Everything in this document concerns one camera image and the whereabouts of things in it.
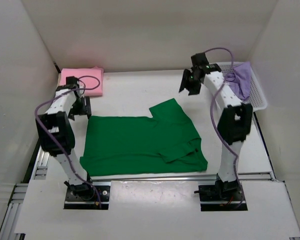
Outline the white front cover board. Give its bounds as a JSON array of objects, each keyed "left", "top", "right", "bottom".
[{"left": 15, "top": 180, "right": 300, "bottom": 240}]

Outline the aluminium frame rail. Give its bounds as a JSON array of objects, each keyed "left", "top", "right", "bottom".
[{"left": 0, "top": 96, "right": 67, "bottom": 235}]

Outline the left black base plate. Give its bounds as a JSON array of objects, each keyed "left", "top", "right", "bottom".
[{"left": 65, "top": 182, "right": 111, "bottom": 204}]

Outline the purple cable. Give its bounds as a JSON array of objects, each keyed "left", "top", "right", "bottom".
[
  {"left": 203, "top": 47, "right": 246, "bottom": 208},
  {"left": 34, "top": 74, "right": 102, "bottom": 210}
]

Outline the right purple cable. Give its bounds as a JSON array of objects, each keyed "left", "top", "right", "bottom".
[{"left": 203, "top": 47, "right": 246, "bottom": 208}]

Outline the green t shirt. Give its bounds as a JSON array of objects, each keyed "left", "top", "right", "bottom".
[{"left": 79, "top": 98, "right": 208, "bottom": 177}]

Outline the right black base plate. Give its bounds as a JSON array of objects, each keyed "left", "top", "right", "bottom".
[{"left": 194, "top": 185, "right": 243, "bottom": 202}]

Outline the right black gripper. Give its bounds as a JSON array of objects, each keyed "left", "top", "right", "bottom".
[{"left": 179, "top": 69, "right": 202, "bottom": 97}]

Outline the white plastic basket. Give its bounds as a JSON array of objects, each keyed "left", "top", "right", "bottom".
[{"left": 217, "top": 62, "right": 268, "bottom": 112}]

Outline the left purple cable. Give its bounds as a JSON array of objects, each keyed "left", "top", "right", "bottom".
[{"left": 34, "top": 74, "right": 102, "bottom": 210}]

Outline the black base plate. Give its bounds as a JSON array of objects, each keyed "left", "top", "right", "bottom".
[
  {"left": 65, "top": 182, "right": 111, "bottom": 204},
  {"left": 194, "top": 185, "right": 243, "bottom": 202}
]

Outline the pink t shirt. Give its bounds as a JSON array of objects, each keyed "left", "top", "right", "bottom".
[{"left": 59, "top": 66, "right": 104, "bottom": 97}]

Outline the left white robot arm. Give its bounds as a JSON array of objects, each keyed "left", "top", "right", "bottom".
[{"left": 34, "top": 76, "right": 96, "bottom": 201}]

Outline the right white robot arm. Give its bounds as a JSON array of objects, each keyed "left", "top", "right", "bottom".
[{"left": 179, "top": 52, "right": 253, "bottom": 200}]

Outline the lilac t shirt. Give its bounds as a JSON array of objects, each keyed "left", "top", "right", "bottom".
[{"left": 225, "top": 61, "right": 252, "bottom": 101}]

